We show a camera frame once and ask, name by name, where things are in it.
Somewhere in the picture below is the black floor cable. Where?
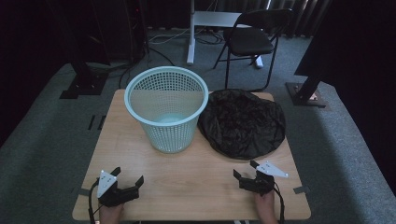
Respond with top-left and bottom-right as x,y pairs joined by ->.
117,36 -> 177,91

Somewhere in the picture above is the black plastic trash bag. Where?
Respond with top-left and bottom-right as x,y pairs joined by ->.
197,89 -> 287,161

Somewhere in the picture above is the person's right hand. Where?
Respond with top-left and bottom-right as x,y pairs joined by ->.
254,189 -> 278,224

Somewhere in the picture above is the black folding chair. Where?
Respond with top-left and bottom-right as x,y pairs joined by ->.
212,7 -> 294,93

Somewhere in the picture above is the white desk frame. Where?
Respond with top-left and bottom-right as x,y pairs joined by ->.
186,0 -> 265,70

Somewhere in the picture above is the black metal stand base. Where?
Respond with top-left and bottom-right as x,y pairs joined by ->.
285,74 -> 329,109
59,61 -> 110,100

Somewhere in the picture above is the white floor cable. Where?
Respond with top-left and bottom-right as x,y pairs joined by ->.
148,27 -> 191,45

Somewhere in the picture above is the light green mesh plastic basket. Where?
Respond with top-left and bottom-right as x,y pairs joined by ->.
123,65 -> 210,154

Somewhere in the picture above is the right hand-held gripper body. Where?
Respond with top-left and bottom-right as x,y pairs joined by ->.
237,160 -> 290,197

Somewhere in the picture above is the person's left hand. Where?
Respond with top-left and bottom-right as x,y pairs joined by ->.
98,203 -> 124,224

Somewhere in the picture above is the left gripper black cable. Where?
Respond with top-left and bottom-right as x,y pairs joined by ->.
87,178 -> 101,224

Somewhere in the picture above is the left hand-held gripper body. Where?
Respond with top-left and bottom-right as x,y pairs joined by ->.
96,169 -> 140,208

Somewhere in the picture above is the dark equipment cabinet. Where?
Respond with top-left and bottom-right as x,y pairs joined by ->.
90,0 -> 148,63

